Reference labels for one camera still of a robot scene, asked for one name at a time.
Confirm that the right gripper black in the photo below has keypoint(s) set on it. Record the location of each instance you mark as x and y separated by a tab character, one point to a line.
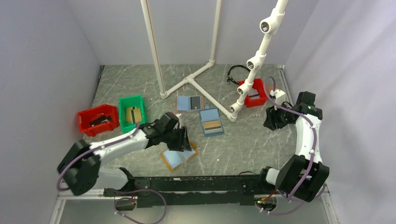
272	118

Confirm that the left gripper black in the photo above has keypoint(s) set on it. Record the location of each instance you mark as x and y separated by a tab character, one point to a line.
182	143

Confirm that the orange card holder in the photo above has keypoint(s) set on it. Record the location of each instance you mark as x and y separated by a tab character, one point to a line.
174	159

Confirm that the grey striped credit card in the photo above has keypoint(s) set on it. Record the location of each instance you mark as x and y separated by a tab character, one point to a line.
253	96

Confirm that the light grey striped card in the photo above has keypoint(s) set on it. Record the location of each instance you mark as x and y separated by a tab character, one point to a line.
253	91

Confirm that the beige striped credit card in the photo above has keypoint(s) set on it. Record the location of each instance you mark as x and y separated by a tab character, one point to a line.
136	115

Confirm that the dark grey credit card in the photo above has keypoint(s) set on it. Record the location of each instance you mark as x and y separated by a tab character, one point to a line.
101	120

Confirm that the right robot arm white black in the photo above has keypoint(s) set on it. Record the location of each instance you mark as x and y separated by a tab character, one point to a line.
304	174

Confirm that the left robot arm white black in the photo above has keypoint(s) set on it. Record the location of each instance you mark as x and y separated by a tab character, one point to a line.
82	169

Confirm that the blue open card holder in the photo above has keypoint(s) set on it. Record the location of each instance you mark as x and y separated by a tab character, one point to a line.
211	122

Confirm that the beige card in green bin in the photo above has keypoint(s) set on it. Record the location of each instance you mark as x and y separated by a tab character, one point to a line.
129	114

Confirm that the right red plastic bin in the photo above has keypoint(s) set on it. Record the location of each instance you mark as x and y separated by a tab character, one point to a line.
258	85

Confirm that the red plastic bin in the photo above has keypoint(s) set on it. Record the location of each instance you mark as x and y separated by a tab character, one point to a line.
86	116
258	85

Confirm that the green plastic bin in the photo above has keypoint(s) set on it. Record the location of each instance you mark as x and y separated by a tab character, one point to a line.
132	101

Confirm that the left red plastic bin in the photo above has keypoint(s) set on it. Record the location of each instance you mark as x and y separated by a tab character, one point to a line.
86	116

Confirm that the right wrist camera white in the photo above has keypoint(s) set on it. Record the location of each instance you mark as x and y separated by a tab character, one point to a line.
278	96

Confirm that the white pvc pipe frame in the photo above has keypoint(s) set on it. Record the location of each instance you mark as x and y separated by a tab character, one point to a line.
190	79

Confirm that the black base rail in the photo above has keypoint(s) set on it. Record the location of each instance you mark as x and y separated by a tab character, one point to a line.
194	190

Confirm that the white pvc camera mast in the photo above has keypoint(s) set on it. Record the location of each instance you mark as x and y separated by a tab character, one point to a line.
269	27

